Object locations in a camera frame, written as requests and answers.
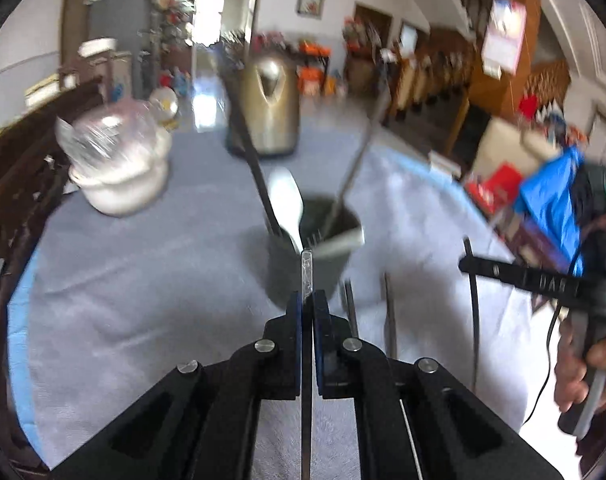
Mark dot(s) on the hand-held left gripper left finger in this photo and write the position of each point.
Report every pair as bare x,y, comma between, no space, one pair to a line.
253,375

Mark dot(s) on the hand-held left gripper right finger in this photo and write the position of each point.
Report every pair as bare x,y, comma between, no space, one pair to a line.
353,375

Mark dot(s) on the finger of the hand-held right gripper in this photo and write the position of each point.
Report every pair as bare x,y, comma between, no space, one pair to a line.
523,277

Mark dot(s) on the dark green utensil holder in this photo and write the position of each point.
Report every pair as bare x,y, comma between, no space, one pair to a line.
303,270

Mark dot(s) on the white plastic spoon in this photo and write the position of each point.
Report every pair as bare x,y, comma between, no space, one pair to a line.
285,200

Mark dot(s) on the person's right hand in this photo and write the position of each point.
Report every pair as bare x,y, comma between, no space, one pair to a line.
570,375

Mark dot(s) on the blue plastic bag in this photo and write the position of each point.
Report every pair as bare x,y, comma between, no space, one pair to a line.
550,200

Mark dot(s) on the red plastic chair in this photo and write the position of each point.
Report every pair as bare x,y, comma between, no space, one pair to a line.
498,187

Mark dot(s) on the grey tablecloth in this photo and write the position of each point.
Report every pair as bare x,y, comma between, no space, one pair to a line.
158,300

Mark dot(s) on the beige chair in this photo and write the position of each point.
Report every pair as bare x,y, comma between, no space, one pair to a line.
508,140

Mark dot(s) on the wooden stair railing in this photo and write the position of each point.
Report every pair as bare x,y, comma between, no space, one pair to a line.
433,75

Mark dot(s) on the light blue cloth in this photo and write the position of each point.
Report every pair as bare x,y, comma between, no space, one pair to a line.
25,340

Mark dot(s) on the white bowl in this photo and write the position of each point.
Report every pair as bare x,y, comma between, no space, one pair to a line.
120,185

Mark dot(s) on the steel electric kettle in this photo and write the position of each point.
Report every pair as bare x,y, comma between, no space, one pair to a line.
268,105

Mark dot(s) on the dark wooden sideboard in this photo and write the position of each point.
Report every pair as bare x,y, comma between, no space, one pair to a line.
18,160

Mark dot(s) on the white chest freezer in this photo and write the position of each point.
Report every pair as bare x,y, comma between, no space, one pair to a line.
42,89

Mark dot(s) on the white lidded container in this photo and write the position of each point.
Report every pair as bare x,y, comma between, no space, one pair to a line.
98,46

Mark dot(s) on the grey refrigerator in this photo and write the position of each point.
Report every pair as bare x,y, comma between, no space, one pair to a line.
118,20

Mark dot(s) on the wall calendar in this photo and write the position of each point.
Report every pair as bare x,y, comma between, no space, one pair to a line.
504,35

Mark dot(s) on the framed wall picture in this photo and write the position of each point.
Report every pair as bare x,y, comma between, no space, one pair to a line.
311,4

